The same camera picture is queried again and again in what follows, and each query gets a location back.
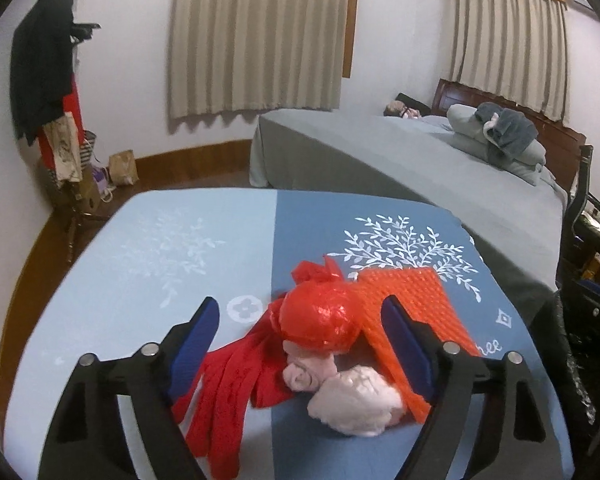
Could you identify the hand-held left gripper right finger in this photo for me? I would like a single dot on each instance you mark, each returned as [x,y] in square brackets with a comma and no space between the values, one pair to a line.
[405,345]

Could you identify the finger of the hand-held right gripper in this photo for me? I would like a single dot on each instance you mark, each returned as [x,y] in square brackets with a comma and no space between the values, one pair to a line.
[597,293]

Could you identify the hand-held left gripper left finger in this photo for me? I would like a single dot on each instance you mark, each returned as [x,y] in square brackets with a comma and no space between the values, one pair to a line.
[195,345]

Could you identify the orange bubble wrap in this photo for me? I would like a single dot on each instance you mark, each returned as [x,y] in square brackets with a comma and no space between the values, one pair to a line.
[420,295]

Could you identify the red net bag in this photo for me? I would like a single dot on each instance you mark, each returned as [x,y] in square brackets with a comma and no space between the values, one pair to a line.
[230,385]

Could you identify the trash bin with black bag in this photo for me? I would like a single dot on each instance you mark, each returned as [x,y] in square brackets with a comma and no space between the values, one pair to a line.
[570,370]

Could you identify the red plastic bag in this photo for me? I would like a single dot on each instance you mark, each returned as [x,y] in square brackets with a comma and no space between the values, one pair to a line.
[320,320]

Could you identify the pink cloth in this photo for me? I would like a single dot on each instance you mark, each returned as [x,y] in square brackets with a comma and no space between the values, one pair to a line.
[307,372]

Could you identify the blue tree-print tablecloth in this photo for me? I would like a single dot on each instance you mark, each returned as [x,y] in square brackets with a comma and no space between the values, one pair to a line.
[180,270]

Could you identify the black metal chair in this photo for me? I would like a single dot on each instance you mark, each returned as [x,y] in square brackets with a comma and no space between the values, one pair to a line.
[577,200]

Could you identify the wooden headboard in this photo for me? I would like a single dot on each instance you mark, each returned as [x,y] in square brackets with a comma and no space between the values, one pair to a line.
[555,140]

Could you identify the bed with grey sheet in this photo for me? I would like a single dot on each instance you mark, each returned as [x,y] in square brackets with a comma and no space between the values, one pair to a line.
[380,160]

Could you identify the purple bag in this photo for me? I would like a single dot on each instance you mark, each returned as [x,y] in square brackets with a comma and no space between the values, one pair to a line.
[102,182]

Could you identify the dark grey towel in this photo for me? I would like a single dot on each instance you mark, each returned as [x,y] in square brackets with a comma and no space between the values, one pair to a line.
[515,125]

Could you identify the brown paper bag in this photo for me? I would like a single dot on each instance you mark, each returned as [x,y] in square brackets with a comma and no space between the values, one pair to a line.
[124,167]

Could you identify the folded grey bedding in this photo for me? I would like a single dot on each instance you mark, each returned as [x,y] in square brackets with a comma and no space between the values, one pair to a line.
[465,120]

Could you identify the striped basket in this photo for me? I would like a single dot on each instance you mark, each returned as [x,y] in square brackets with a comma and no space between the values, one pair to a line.
[89,152]

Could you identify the stuffed toy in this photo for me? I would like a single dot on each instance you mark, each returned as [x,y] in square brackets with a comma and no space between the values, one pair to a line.
[400,110]

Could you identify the beige tote bag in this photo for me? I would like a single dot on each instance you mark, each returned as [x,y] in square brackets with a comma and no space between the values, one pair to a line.
[62,147]

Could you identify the black pillow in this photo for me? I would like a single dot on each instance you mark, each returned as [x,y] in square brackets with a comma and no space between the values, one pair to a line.
[412,100]

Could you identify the narrow beige curtain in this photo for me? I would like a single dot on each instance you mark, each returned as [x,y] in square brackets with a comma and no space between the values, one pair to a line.
[510,50]

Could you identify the wide beige curtain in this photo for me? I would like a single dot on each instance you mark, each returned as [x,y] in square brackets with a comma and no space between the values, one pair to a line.
[255,35]

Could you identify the black coat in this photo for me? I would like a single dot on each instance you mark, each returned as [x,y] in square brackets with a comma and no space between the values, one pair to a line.
[40,60]

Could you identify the wooden coat rack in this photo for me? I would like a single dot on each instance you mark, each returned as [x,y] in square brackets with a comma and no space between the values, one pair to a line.
[85,30]

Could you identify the wooden window frame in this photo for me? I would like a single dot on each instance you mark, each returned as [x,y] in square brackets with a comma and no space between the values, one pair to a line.
[351,20]

